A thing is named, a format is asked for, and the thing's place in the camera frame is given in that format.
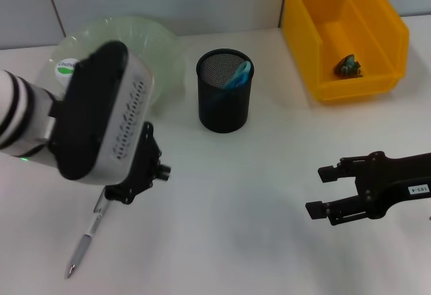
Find clear green-label water bottle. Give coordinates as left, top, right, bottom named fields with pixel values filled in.
left=54, top=58, right=80, bottom=87

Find green glass fruit bowl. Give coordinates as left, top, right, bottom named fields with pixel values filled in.
left=48, top=15, right=187, bottom=116

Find silver ballpoint pen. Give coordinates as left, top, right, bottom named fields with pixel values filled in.
left=63, top=187, right=110, bottom=280

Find blue scissors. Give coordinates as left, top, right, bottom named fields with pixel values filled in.
left=205, top=59, right=253, bottom=107

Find black mesh pen cup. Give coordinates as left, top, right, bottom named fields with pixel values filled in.
left=195, top=48, right=255, bottom=135

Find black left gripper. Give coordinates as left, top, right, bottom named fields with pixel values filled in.
left=104, top=121, right=173, bottom=205

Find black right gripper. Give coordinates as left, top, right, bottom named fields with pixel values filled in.
left=305, top=151, right=431, bottom=227

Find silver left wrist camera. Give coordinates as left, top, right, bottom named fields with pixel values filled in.
left=50, top=40, right=155, bottom=185

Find green plastic scrap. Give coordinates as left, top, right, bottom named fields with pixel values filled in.
left=334, top=54, right=364, bottom=79

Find yellow plastic bin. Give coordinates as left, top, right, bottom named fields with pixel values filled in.
left=281, top=0, right=411, bottom=103

